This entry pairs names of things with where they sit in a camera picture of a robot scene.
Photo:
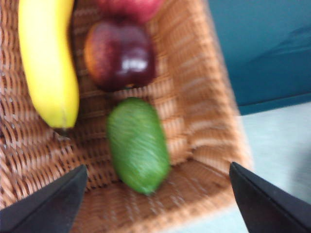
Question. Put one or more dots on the dark red apple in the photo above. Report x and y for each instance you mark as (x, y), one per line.
(121, 55)

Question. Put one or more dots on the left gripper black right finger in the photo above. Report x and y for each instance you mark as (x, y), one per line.
(267, 208)

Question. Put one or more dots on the red yellow apple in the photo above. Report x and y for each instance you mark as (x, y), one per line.
(136, 8)

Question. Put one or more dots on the yellow banana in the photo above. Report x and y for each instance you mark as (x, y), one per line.
(48, 60)

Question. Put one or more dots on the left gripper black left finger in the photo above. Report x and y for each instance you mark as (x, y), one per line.
(48, 206)

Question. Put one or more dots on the green avocado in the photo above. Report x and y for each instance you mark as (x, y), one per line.
(137, 145)

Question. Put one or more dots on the brown wicker basket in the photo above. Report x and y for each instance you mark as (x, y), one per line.
(199, 97)

